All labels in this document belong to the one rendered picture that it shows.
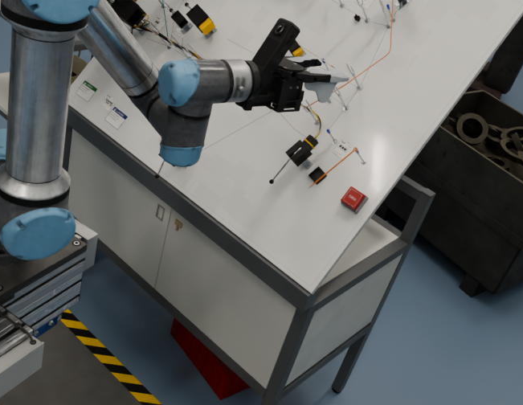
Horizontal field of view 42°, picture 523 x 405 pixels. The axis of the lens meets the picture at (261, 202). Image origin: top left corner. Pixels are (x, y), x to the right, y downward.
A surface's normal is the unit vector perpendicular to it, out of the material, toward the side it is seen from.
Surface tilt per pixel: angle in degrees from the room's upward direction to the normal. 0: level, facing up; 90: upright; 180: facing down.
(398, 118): 50
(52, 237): 98
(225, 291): 90
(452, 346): 0
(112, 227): 90
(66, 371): 0
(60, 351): 0
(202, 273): 90
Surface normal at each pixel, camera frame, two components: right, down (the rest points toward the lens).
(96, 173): -0.66, 0.28
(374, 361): 0.24, -0.80
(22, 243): 0.50, 0.68
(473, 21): -0.34, -0.30
